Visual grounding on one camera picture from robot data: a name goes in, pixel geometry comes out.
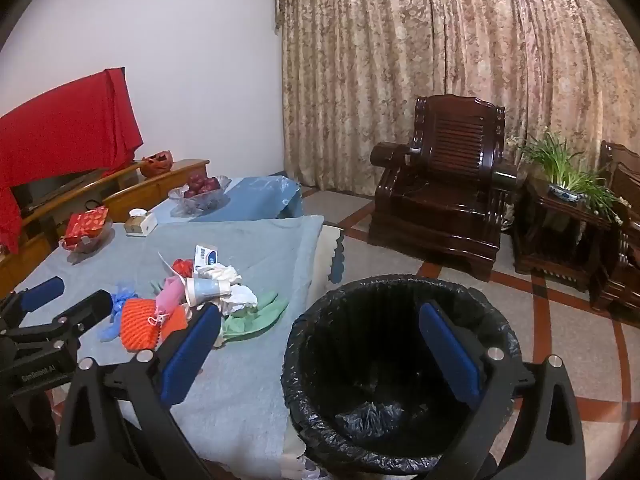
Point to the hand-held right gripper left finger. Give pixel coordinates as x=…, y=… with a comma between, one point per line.
x=192, y=350

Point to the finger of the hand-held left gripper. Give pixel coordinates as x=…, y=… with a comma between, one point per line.
x=92, y=307
x=42, y=292

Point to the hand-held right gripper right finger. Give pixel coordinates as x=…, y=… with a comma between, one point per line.
x=450, y=355

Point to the red white packet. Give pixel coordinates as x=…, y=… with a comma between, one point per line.
x=117, y=302

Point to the orange foam net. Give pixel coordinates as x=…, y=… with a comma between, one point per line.
x=142, y=325

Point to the light blue paper cup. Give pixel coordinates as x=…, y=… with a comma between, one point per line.
x=207, y=290

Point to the white tissue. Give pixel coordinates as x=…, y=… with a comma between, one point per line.
x=225, y=274
x=242, y=297

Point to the green plastic wrapper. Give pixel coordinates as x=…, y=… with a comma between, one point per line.
x=260, y=315

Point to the red shiny wrapper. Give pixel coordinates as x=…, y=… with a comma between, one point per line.
x=182, y=267

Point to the bin with black liner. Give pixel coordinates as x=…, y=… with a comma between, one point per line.
x=360, y=340

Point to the white blue medicine box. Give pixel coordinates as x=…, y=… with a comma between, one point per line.
x=206, y=255

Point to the grey blue table blanket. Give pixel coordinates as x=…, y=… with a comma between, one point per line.
x=240, y=400

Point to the red patterned packet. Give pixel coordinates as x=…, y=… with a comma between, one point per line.
x=85, y=222

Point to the beige tissue box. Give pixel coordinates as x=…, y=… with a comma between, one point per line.
x=140, y=225

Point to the black television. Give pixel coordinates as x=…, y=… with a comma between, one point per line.
x=50, y=190

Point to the glass fruit bowl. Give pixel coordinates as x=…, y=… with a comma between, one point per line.
x=200, y=206

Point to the dark wooden armchair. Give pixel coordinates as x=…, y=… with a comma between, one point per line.
x=620, y=270
x=450, y=210

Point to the wooden television cabinet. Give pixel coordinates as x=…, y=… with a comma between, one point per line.
x=165, y=180

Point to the red apple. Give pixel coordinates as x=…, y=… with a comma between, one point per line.
x=196, y=179
x=191, y=192
x=212, y=183

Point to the dark wooden side table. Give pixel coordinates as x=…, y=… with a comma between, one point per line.
x=550, y=240

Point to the orange plastic bag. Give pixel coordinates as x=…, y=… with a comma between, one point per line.
x=157, y=164

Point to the red cloth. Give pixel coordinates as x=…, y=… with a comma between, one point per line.
x=60, y=130

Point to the potted green plant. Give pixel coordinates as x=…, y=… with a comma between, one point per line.
x=565, y=192

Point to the beige floral curtain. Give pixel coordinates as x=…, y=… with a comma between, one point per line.
x=400, y=60

